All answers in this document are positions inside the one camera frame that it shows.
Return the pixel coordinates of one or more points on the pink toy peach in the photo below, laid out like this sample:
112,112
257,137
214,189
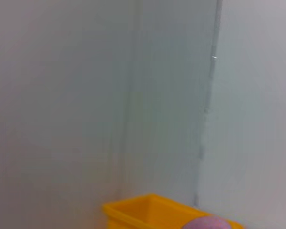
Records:
206,223

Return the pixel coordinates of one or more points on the yellow plastic bin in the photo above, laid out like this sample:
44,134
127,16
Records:
145,212

